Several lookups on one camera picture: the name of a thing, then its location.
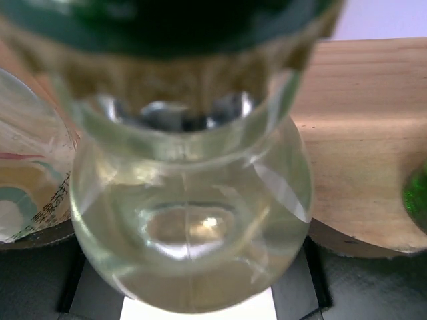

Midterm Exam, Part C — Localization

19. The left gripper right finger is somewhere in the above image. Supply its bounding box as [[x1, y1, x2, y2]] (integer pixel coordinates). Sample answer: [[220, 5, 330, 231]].
[[273, 238, 426, 319]]

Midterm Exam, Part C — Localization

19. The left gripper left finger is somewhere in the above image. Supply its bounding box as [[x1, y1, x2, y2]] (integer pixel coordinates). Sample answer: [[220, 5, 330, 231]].
[[1, 235, 80, 319]]

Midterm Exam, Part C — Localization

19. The clear soda bottle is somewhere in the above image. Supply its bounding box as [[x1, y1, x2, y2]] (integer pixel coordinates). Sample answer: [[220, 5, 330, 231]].
[[1, 69, 76, 251], [49, 0, 344, 316]]

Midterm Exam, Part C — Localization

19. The wooden two-tier shelf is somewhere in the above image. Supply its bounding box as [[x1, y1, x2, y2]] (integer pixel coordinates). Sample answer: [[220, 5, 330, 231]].
[[0, 37, 427, 259]]

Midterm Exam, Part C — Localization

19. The green bottle yellow label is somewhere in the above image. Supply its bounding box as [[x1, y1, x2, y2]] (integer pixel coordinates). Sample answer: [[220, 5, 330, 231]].
[[402, 167, 427, 233]]

